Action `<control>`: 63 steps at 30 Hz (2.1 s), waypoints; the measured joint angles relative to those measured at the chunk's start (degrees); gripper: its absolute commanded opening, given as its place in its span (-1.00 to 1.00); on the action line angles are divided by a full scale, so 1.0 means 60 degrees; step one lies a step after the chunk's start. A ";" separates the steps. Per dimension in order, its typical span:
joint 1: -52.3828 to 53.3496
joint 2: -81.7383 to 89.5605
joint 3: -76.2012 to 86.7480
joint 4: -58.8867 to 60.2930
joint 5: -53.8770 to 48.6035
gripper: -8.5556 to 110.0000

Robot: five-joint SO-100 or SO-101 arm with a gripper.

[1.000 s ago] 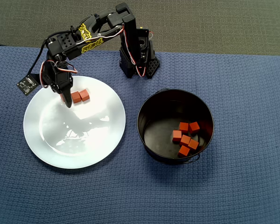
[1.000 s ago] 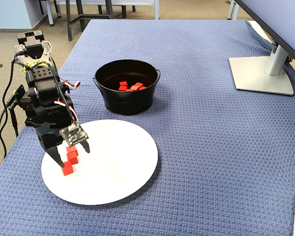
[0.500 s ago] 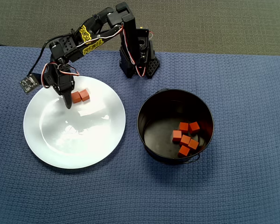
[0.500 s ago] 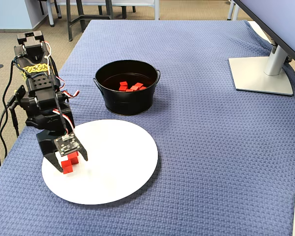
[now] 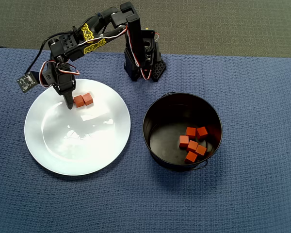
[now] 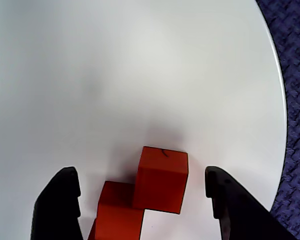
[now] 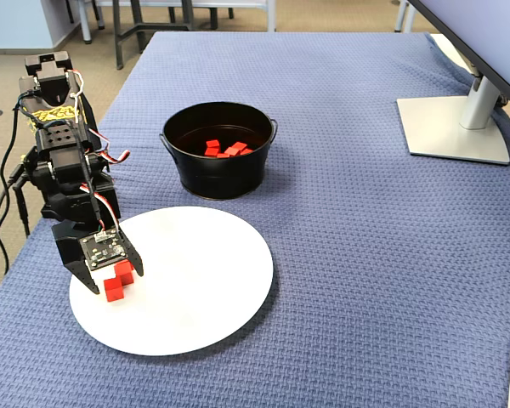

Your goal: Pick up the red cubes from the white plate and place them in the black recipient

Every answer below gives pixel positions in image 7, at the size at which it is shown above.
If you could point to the black chair leg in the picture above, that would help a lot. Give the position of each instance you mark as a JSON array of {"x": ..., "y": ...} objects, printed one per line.
[
  {"x": 99, "y": 13},
  {"x": 213, "y": 18}
]

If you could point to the blue woven tablecloth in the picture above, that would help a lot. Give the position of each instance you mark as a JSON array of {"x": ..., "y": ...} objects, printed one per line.
[{"x": 365, "y": 255}]

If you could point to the white table leg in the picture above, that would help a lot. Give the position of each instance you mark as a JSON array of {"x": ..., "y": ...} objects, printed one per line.
[
  {"x": 402, "y": 18},
  {"x": 87, "y": 23}
]

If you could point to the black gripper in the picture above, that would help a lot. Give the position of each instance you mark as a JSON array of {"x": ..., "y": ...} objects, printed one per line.
[{"x": 66, "y": 243}]

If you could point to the white round plate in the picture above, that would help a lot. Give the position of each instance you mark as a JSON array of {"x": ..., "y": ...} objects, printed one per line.
[{"x": 204, "y": 306}]

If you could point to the silver monitor stand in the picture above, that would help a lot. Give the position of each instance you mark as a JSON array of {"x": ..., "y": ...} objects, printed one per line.
[{"x": 450, "y": 136}]

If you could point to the small camera circuit board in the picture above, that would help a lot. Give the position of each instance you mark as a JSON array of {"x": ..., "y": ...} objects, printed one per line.
[{"x": 105, "y": 250}]

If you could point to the white table frame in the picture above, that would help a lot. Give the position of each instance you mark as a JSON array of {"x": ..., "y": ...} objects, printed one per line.
[{"x": 271, "y": 18}]

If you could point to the computer monitor screen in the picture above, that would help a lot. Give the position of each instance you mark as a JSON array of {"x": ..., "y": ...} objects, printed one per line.
[{"x": 493, "y": 34}]

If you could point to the black metal bucket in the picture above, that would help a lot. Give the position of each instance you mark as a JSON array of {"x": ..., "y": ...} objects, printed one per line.
[{"x": 221, "y": 178}]

